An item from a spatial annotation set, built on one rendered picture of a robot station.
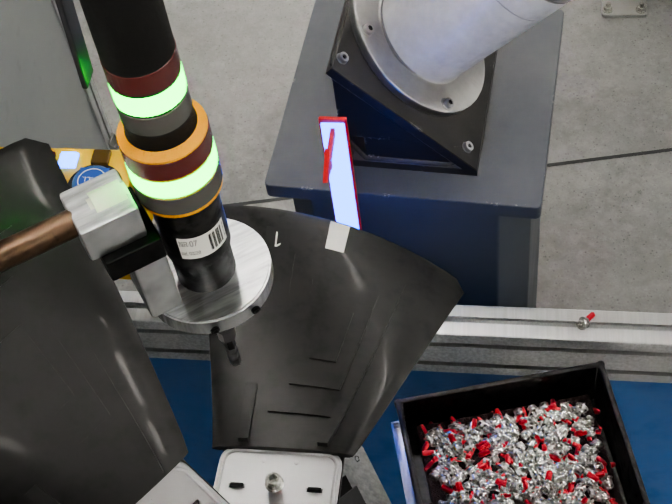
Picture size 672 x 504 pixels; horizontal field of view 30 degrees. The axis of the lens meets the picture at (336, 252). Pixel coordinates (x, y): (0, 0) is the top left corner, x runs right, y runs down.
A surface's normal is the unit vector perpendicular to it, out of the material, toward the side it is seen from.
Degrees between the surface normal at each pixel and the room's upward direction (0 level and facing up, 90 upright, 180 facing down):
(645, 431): 90
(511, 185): 0
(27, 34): 90
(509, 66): 0
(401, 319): 22
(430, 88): 44
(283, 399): 7
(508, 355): 90
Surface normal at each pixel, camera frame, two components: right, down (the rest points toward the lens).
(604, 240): -0.10, -0.59
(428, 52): -0.31, 0.71
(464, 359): -0.11, 0.81
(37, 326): 0.34, 0.04
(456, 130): 0.61, -0.36
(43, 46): 0.99, 0.04
